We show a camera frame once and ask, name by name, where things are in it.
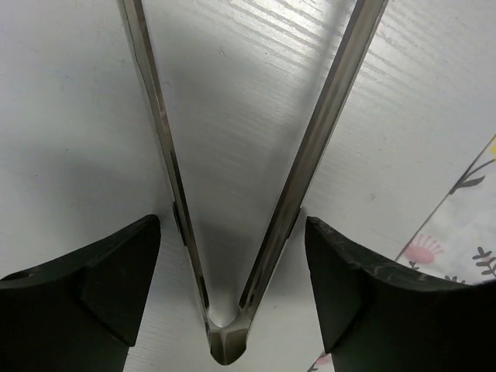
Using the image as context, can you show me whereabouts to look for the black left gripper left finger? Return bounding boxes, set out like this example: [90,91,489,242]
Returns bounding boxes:
[1,215,160,371]

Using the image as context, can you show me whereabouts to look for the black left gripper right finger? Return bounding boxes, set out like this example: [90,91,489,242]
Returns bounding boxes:
[305,217,495,371]

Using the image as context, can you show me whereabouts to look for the silver metal tongs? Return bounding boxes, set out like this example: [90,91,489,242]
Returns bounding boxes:
[117,1,387,366]

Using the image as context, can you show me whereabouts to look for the animal print placemat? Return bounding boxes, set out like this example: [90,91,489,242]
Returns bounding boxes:
[305,133,496,372]

